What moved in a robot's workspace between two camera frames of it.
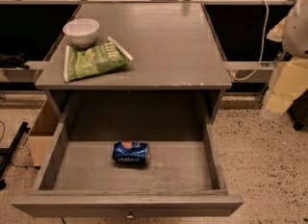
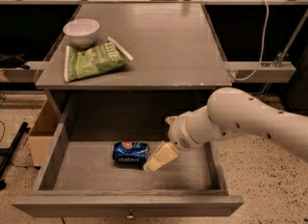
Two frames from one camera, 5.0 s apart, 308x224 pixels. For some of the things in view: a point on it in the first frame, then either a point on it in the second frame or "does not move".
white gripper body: [296, 31] → [177, 135]
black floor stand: [5, 162] does not move
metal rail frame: [241, 71] does not move
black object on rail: [13, 61] does not move
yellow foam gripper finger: [292, 80] → [162, 155]
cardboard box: [42, 134] does not move
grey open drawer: [154, 154] does not move
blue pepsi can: [131, 153] does not move
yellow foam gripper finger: [276, 33] → [171, 119]
